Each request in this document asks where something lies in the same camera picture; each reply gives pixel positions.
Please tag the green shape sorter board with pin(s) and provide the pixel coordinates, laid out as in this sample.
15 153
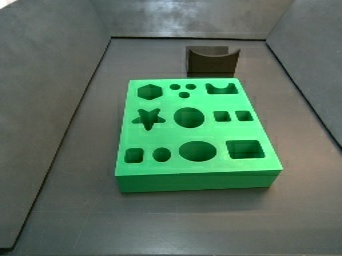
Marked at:
193 137

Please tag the black curved foam block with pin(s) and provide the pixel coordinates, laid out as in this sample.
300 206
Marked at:
211 61

